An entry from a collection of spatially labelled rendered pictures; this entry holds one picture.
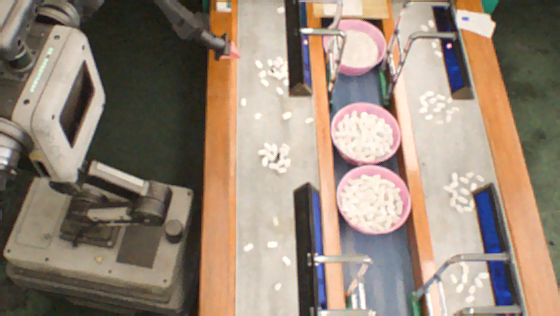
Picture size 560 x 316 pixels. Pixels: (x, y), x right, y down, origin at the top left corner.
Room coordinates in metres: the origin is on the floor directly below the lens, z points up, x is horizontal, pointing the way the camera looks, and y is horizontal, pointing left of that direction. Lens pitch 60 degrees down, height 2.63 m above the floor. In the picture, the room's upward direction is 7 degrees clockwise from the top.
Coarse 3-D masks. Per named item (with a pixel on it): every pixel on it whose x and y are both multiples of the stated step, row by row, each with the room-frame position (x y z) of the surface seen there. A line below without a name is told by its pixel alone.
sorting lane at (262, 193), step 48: (240, 0) 1.86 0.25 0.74; (240, 48) 1.58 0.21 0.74; (240, 96) 1.34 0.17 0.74; (240, 144) 1.12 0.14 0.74; (288, 144) 1.15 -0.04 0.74; (240, 192) 0.93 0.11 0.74; (288, 192) 0.95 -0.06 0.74; (240, 240) 0.74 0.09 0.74; (288, 240) 0.77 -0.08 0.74; (240, 288) 0.58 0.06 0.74; (288, 288) 0.60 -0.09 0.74
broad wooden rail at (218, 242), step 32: (224, 0) 1.82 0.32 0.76; (224, 32) 1.64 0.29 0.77; (224, 64) 1.47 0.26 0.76; (224, 96) 1.31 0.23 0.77; (224, 128) 1.17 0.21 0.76; (224, 160) 1.03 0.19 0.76; (224, 192) 0.91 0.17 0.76; (224, 224) 0.78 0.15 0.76; (224, 256) 0.67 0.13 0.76; (224, 288) 0.56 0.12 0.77
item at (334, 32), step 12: (300, 0) 1.52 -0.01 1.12; (312, 0) 1.53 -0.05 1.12; (324, 0) 1.54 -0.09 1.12; (336, 0) 1.55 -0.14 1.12; (336, 12) 1.55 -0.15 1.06; (336, 24) 1.54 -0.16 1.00; (336, 36) 1.51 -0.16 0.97; (336, 48) 1.46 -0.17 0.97; (336, 60) 1.40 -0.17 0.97; (336, 72) 1.39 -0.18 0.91
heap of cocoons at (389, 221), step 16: (368, 176) 1.06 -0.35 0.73; (352, 192) 0.99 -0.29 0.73; (368, 192) 0.99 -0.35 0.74; (384, 192) 1.01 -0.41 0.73; (352, 208) 0.92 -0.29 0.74; (368, 208) 0.93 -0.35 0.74; (384, 208) 0.94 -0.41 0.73; (400, 208) 0.94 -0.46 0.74; (368, 224) 0.86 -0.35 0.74; (384, 224) 0.88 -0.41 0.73
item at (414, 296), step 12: (504, 252) 0.66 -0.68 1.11; (444, 264) 0.63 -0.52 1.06; (432, 276) 0.63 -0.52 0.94; (420, 288) 0.63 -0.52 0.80; (408, 300) 0.63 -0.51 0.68; (420, 300) 0.62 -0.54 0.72; (420, 312) 0.58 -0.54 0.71; (432, 312) 0.55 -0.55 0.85; (444, 312) 0.51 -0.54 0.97; (456, 312) 0.48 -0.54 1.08; (468, 312) 0.47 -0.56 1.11; (480, 312) 0.48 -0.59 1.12; (492, 312) 0.48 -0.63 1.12; (504, 312) 0.49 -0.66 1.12; (516, 312) 0.49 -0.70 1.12
